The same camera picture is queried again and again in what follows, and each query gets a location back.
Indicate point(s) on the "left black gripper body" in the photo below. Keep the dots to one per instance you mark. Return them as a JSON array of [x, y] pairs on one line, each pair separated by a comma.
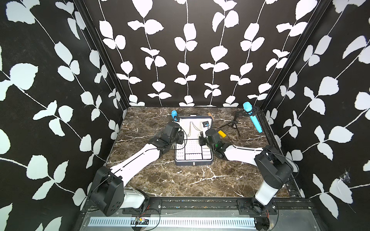
[[178, 139]]

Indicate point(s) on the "yellow block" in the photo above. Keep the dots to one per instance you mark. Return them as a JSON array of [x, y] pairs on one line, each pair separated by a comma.
[[221, 133]]

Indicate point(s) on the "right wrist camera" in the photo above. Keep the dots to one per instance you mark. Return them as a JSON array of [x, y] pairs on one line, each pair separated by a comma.
[[205, 127]]

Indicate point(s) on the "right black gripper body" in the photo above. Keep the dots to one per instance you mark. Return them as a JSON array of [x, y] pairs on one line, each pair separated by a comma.
[[203, 141]]

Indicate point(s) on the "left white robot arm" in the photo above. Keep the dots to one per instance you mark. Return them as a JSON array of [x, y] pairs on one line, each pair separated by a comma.
[[108, 192]]

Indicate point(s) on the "blue microphone on stand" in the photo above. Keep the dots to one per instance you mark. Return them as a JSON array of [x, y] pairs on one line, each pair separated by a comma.
[[251, 112]]

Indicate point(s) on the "small circuit board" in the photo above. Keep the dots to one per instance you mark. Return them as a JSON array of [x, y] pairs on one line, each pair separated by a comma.
[[141, 221]]

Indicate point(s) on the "white perforated strip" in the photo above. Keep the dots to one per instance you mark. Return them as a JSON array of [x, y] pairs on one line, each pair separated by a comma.
[[177, 222]]

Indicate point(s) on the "grey jewelry box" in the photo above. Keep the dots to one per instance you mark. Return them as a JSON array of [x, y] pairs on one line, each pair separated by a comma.
[[190, 153]]

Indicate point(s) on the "black tripod mic stand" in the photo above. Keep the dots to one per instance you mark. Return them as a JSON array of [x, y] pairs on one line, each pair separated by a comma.
[[234, 123]]

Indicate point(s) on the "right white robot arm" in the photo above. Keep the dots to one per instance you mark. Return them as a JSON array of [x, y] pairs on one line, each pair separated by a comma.
[[274, 167]]

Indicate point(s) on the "black mounting rail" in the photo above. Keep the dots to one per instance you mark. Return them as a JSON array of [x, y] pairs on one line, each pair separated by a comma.
[[241, 204]]

